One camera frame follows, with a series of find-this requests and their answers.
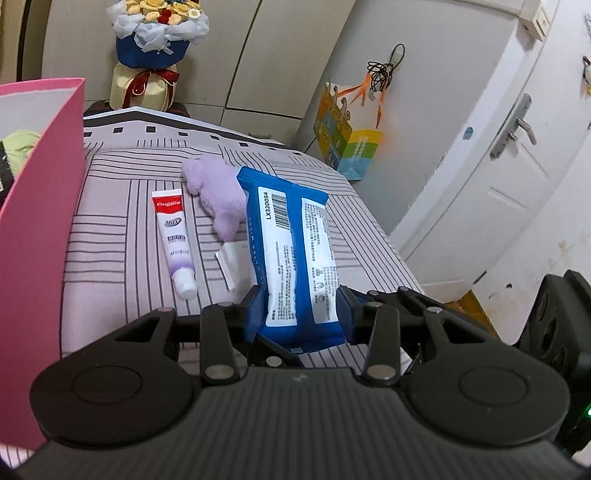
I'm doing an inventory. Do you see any metal door handle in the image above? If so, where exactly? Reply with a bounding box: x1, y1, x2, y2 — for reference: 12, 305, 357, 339
490, 93, 537, 159

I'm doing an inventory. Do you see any small white sachet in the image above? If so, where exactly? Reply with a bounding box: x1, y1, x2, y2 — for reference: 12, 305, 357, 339
215, 241, 257, 291

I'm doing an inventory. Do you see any dark brown suitcase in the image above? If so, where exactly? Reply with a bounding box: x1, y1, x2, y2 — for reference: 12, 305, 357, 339
83, 99, 190, 118

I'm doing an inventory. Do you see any flower bouquet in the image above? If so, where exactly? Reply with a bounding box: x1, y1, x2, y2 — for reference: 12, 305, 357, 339
106, 0, 209, 112

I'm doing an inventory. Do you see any white panel door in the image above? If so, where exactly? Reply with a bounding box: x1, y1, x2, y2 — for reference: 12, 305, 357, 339
388, 0, 566, 303

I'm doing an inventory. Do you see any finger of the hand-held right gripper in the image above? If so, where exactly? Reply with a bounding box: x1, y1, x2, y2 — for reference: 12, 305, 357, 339
249, 336, 304, 370
368, 286, 503, 341

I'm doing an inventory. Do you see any green plush toy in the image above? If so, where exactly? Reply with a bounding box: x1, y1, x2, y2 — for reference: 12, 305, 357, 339
0, 130, 43, 178

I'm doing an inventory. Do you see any black packet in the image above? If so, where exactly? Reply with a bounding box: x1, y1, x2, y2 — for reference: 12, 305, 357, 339
0, 138, 14, 199

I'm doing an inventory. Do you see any black coiled cable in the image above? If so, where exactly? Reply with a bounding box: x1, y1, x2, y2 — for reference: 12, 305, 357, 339
367, 44, 406, 90

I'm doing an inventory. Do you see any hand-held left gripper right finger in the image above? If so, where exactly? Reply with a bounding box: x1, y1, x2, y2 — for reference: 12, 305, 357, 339
338, 285, 500, 387

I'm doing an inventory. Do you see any purple plush cloth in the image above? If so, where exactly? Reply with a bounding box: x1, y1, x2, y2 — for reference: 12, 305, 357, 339
181, 156, 247, 241

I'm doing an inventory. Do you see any beige wardrobe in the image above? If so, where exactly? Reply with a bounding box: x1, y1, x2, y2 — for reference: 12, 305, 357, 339
23, 0, 358, 153

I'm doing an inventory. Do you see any striped bed blanket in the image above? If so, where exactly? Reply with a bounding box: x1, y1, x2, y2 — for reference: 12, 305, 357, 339
0, 107, 428, 462

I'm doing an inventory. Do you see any blue wet wipes packet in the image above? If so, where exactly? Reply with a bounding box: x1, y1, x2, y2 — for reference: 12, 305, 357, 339
236, 166, 347, 349

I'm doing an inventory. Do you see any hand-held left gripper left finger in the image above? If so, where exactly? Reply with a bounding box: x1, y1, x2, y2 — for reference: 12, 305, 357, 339
113, 285, 269, 384

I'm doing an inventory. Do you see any beige wall box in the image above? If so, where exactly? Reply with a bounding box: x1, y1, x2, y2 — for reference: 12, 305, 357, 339
521, 0, 552, 42

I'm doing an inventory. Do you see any pink cardboard box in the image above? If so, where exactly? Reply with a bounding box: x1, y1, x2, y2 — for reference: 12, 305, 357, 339
0, 78, 87, 450

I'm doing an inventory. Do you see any colourful gift bag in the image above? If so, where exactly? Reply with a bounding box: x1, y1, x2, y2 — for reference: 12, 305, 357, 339
313, 69, 389, 181

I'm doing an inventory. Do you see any toothpaste tube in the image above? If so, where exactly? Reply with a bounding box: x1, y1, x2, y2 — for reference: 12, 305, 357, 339
152, 190, 198, 301

